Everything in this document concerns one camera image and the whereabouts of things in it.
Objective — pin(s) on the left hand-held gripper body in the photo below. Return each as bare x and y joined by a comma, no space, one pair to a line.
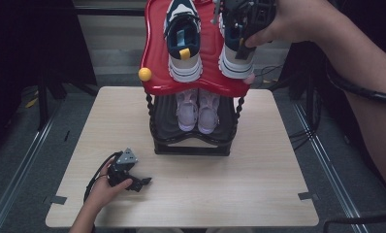
126,158

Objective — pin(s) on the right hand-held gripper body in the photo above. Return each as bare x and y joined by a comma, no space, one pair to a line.
252,16

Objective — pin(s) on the navy and white sneaker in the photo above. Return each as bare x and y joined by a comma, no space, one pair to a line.
183,68
236,68

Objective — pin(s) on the red and black shoe rack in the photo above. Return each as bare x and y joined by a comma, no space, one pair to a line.
210,48

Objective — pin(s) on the purple jelly sandal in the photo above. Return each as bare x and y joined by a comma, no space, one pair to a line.
209,116
186,113

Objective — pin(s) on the person's left hand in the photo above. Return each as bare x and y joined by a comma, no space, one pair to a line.
100,194

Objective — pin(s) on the person's right hand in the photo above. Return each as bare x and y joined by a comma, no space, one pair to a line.
301,22

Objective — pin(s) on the black tape piece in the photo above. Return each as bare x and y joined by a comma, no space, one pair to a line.
308,196
58,200

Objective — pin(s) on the dark metal stand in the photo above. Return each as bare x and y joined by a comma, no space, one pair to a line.
43,103

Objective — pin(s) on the yellow floor tape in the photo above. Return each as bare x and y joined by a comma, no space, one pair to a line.
31,103

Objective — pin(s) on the metal floor rail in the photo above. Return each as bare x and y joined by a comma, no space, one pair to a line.
23,168
330,168

